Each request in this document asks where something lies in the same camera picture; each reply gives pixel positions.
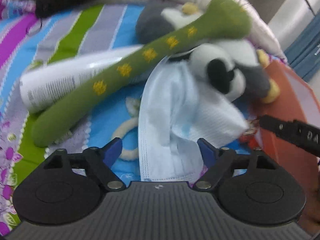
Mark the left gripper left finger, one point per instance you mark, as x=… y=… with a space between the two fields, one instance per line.
x=89 y=170

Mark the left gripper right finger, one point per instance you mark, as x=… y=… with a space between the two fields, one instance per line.
x=222 y=162

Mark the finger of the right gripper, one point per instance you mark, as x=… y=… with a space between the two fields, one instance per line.
x=300 y=134

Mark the red foil candy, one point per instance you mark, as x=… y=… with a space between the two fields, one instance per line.
x=249 y=134

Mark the light blue face mask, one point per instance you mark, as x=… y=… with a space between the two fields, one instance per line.
x=175 y=111

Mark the orange cardboard box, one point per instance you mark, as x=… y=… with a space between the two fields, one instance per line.
x=296 y=101

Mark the green plush stick toy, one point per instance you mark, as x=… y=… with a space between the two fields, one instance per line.
x=222 y=19

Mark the blue curtain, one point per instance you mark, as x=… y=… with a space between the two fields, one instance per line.
x=303 y=54

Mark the grey white penguin plush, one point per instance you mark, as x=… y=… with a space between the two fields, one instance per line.
x=232 y=67

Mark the white cosmetic tube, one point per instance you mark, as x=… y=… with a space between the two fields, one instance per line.
x=42 y=85

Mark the grey white cabinet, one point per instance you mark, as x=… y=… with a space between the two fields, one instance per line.
x=280 y=2

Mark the colourful striped floral bedsheet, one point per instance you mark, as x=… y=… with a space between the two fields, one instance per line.
x=63 y=36

